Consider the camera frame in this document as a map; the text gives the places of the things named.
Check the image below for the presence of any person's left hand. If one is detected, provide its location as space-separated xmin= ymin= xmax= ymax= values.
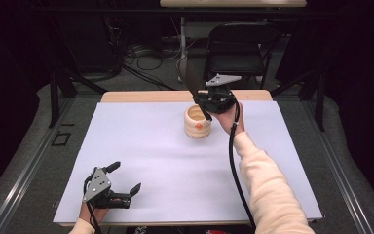
xmin=79 ymin=198 xmax=125 ymax=226

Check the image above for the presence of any cream ribbed cup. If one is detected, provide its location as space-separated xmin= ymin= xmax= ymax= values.
xmin=183 ymin=104 xmax=213 ymax=139

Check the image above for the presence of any aluminium floor rail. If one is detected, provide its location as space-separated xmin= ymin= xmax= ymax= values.
xmin=0 ymin=97 xmax=76 ymax=234
xmin=301 ymin=100 xmax=374 ymax=234

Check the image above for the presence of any black frame crossbar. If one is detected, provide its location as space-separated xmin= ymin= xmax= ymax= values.
xmin=28 ymin=7 xmax=339 ymax=17

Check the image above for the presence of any white table mat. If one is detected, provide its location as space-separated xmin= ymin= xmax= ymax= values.
xmin=52 ymin=100 xmax=324 ymax=224

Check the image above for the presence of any person's dark clothing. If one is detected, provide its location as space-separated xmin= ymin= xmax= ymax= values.
xmin=125 ymin=223 xmax=257 ymax=234

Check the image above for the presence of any bundle of black floor cables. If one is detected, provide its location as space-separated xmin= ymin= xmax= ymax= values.
xmin=110 ymin=19 xmax=183 ymax=92

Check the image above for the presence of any black spatula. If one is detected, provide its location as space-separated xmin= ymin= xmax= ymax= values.
xmin=177 ymin=57 xmax=213 ymax=122

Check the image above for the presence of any person's right hand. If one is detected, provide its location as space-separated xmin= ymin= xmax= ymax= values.
xmin=211 ymin=101 xmax=246 ymax=136

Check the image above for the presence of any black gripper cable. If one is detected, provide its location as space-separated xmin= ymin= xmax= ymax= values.
xmin=228 ymin=100 xmax=257 ymax=232
xmin=82 ymin=175 xmax=103 ymax=234

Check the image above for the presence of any white-legged wooden desk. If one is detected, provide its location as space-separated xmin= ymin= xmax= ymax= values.
xmin=159 ymin=0 xmax=308 ymax=84

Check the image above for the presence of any wooden table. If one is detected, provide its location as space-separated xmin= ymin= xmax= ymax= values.
xmin=59 ymin=90 xmax=317 ymax=228

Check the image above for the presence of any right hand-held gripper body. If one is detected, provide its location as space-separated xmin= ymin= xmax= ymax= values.
xmin=204 ymin=73 xmax=243 ymax=115

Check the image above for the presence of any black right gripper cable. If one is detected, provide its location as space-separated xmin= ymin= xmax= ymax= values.
xmin=228 ymin=100 xmax=257 ymax=232

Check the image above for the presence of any black metal stand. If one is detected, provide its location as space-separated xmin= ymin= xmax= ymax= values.
xmin=270 ymin=69 xmax=326 ymax=133
xmin=47 ymin=69 xmax=109 ymax=130

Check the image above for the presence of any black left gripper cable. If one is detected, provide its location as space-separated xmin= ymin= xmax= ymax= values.
xmin=82 ymin=175 xmax=103 ymax=234

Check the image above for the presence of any black folding chair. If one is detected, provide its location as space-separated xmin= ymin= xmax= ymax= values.
xmin=203 ymin=21 xmax=281 ymax=91

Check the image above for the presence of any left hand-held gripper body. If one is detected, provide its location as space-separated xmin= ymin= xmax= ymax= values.
xmin=82 ymin=166 xmax=132 ymax=210

